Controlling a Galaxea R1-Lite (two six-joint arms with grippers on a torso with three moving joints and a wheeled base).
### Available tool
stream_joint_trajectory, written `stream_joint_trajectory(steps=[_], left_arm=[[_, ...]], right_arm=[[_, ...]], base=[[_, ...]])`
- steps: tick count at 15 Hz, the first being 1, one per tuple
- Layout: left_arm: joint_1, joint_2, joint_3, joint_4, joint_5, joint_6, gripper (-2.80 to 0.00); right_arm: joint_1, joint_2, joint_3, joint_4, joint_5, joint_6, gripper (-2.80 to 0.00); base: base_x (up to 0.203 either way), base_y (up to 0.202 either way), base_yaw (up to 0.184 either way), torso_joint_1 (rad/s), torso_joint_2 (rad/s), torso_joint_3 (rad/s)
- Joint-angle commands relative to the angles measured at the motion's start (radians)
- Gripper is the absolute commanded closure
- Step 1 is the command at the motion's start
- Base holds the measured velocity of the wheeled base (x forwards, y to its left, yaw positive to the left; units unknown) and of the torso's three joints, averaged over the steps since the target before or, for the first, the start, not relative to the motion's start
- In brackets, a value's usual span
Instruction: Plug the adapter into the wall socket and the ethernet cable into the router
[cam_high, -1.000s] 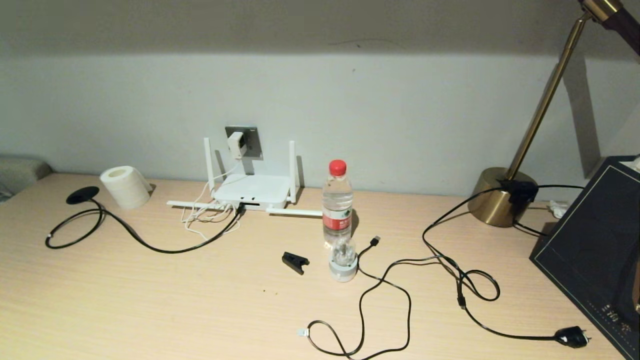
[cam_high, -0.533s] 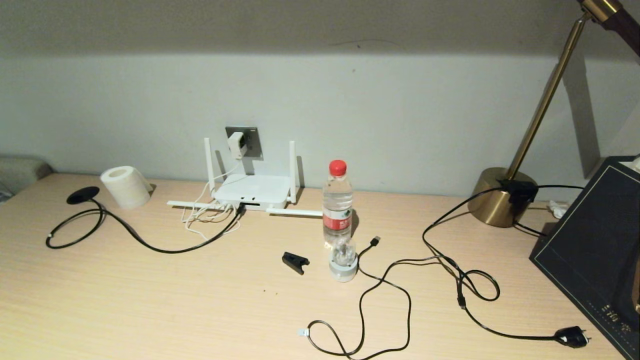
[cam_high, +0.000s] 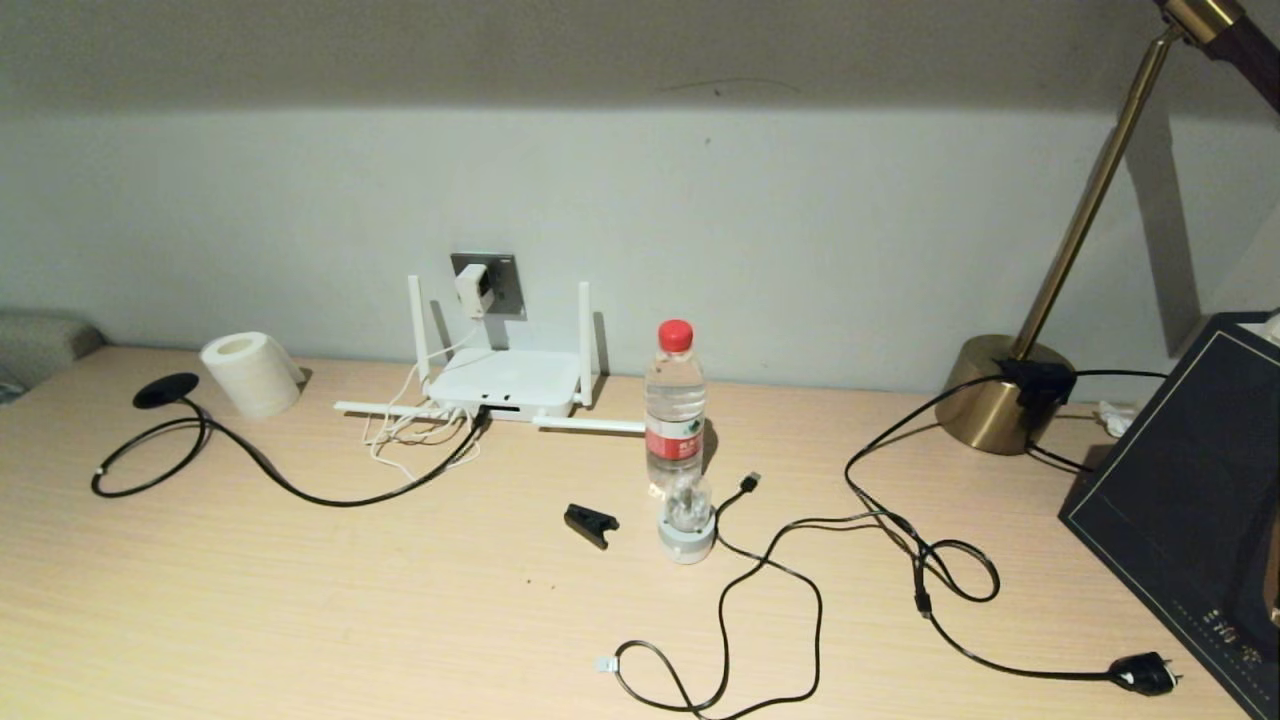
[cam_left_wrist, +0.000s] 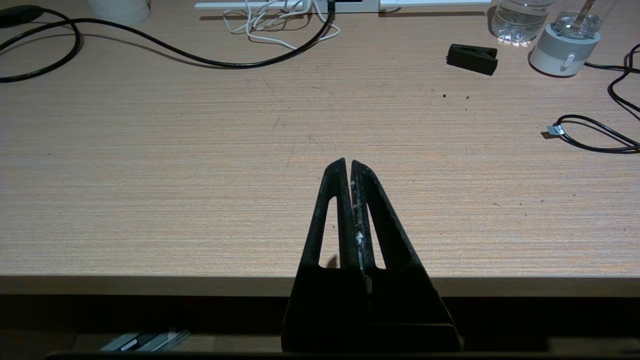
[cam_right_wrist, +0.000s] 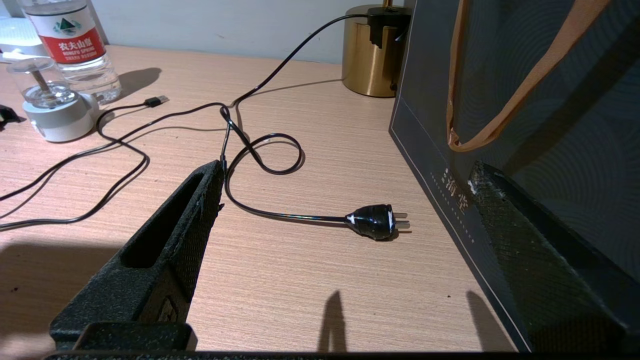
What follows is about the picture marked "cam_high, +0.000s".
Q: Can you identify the white power adapter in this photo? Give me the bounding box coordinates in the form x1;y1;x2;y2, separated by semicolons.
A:
453;263;496;319

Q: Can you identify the thin white adapter cable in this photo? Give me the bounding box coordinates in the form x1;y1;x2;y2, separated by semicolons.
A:
360;315;483;483

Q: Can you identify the white router with antennas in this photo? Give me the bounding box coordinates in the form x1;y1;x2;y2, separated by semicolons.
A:
333;274;648;436

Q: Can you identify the water bottle red cap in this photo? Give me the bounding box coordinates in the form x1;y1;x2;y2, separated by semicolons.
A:
643;318;708;498

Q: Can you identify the small black clip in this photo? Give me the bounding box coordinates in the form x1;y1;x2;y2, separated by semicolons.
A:
563;504;621;551

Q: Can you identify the small glass dome white base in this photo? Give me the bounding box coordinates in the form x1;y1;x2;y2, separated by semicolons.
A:
657;475;718;566

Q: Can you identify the brass desk lamp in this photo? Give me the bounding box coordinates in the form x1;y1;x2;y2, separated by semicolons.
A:
935;0;1280;457

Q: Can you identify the white toilet paper roll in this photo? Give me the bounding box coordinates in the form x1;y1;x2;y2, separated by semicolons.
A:
199;331;306;420

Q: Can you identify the black box on lamp base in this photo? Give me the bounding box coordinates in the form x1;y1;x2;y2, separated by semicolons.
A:
995;358;1079;419

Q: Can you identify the dark gift bag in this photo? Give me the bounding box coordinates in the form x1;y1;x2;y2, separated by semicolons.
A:
1058;312;1280;720

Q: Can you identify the grey wall socket plate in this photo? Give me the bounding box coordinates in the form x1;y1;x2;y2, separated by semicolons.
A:
450;253;528;321

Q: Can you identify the black lamp power cord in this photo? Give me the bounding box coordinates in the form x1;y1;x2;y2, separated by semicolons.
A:
845;368;1186;698

